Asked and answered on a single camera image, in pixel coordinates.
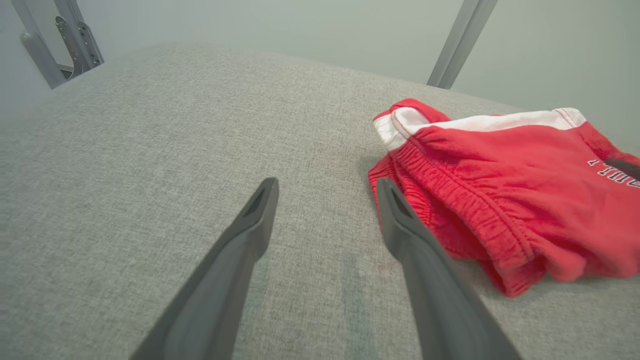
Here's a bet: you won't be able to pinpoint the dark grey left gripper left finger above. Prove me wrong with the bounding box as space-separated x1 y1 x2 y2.
129 177 280 360

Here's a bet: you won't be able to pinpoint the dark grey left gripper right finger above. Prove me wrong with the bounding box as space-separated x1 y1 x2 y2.
375 177 524 360

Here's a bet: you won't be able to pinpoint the red white sports shorts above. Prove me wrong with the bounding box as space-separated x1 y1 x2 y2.
367 98 640 299

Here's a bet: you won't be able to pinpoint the grey fabric sofa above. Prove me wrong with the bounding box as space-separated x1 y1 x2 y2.
0 42 640 360

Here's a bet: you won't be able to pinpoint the grey metal partition post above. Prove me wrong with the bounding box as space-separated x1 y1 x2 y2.
426 0 499 90

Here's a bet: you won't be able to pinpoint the grey metal bracket frame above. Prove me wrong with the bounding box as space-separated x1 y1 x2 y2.
10 0 105 90

